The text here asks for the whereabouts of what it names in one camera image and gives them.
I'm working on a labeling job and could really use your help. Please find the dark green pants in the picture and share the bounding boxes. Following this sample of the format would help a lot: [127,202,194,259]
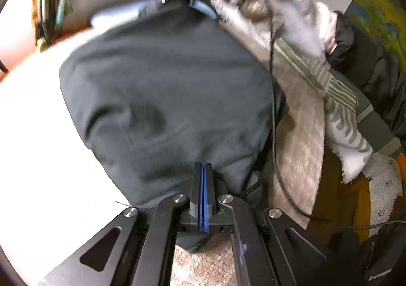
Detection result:
[59,4,287,255]

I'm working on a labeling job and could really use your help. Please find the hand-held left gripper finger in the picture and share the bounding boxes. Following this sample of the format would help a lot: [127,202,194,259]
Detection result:
[204,163,337,286]
[38,162,204,286]

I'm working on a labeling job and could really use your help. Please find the grey cloth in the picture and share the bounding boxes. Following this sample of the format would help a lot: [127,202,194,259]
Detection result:
[354,92,402,155]

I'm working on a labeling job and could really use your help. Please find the beige checked blanket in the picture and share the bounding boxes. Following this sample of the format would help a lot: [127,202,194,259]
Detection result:
[0,24,327,286]

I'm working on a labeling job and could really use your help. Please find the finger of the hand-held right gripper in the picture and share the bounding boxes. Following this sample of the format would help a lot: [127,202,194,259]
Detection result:
[138,0,219,18]

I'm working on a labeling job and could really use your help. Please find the light blue cloth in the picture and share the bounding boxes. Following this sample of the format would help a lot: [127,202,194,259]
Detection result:
[90,0,221,29]

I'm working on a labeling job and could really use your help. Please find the person's right hand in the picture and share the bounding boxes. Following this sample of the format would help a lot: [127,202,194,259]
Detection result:
[219,0,337,57]

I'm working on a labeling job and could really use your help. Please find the dark cloth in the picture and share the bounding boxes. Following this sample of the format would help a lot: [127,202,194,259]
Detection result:
[312,210,406,286]

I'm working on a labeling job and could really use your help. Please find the green and yellow painting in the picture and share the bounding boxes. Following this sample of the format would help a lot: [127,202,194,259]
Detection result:
[345,0,406,63]

